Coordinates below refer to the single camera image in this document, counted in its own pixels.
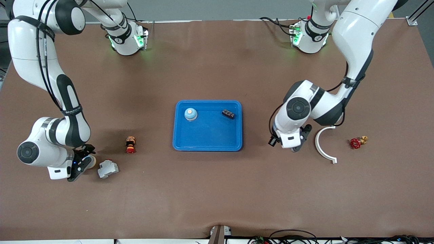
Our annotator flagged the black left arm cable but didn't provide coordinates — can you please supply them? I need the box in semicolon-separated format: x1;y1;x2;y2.
269;102;289;138

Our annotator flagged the brass valve with red handle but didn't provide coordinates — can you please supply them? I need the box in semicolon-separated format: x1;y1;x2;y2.
350;136;369;149

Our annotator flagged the black cable bundle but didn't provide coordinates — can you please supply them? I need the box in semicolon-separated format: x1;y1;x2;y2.
247;229;434;244

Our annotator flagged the white circuit breaker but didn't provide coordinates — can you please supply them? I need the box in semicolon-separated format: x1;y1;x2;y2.
97;159;119;179

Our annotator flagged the aluminium frame strut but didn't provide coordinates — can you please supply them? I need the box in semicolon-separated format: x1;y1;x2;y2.
406;0;434;26

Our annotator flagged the blue plastic tray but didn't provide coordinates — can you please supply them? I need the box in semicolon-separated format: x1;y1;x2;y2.
172;100;243;152

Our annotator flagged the white curved plastic bracket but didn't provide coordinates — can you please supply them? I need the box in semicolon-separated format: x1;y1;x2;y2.
315;125;338;164

